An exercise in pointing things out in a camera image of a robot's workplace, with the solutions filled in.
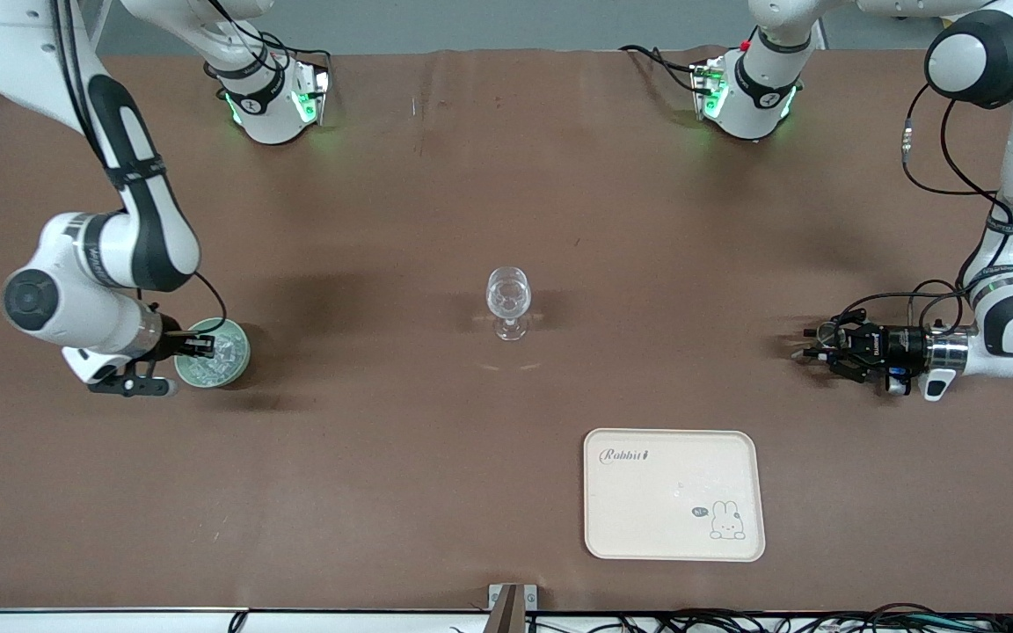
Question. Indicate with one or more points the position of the green ceramic bowl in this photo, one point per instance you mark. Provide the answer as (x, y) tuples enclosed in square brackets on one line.
[(238, 374)]

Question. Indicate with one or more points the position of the brown table mat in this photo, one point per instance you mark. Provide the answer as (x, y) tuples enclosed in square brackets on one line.
[(383, 483)]

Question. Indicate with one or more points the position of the grey metal bracket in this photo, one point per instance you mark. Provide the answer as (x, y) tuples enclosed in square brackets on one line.
[(528, 598)]

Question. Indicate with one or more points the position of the white table edge rail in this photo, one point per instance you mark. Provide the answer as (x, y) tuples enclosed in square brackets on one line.
[(76, 622)]

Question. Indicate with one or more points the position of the brown mount post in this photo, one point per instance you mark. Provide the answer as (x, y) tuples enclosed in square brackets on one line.
[(506, 611)]

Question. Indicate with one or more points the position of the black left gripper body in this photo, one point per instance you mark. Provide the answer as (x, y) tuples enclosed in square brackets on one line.
[(898, 344)]

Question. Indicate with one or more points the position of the silver metal jigger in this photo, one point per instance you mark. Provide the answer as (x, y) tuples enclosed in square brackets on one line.
[(827, 343)]

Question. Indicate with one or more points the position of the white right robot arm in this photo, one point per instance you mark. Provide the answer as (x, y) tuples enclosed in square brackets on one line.
[(76, 299)]

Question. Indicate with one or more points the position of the clear wine glass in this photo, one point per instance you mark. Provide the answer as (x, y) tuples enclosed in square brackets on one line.
[(507, 294)]

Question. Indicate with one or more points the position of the cream rabbit print tray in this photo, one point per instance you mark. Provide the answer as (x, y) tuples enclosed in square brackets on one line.
[(647, 510)]

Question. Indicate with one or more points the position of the clear ice cubes pile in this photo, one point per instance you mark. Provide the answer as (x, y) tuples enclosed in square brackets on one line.
[(225, 362)]

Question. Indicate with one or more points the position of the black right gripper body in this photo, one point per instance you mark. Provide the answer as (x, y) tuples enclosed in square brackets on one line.
[(171, 342)]

